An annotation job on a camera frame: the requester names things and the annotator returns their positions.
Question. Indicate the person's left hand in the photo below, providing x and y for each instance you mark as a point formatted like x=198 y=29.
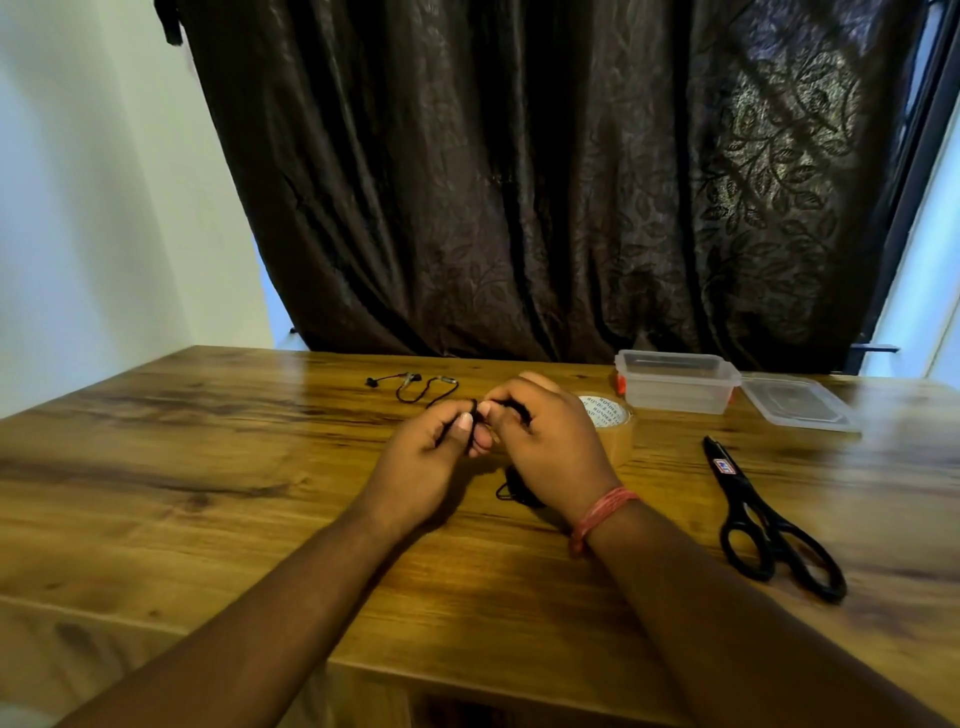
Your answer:
x=409 y=472

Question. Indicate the person's right hand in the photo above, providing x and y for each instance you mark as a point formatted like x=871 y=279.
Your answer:
x=555 y=450

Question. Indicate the person's left thumb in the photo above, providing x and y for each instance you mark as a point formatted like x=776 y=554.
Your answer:
x=456 y=429

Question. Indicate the person's right middle finger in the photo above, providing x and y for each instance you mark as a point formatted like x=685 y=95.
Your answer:
x=541 y=381

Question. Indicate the person's right thumb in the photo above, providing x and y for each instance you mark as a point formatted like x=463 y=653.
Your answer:
x=489 y=417

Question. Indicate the person's left forearm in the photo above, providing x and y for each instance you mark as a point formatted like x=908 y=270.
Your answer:
x=247 y=630

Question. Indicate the person's right forearm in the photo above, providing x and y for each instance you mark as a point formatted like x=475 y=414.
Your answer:
x=735 y=637

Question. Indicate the brown packing tape roll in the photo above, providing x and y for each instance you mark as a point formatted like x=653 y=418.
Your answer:
x=613 y=424

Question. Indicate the clear plastic container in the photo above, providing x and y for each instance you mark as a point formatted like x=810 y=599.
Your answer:
x=675 y=381

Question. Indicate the red thread wristband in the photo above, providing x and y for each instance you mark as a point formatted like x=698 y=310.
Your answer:
x=598 y=514

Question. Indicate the dark brown patterned curtain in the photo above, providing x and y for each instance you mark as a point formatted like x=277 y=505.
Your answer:
x=540 y=180

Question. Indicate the clear plastic container lid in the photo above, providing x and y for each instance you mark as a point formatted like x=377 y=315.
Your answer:
x=799 y=403

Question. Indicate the black scissors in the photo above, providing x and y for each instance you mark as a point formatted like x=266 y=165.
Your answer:
x=765 y=517

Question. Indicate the black window frame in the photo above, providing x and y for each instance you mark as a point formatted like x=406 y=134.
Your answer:
x=911 y=195

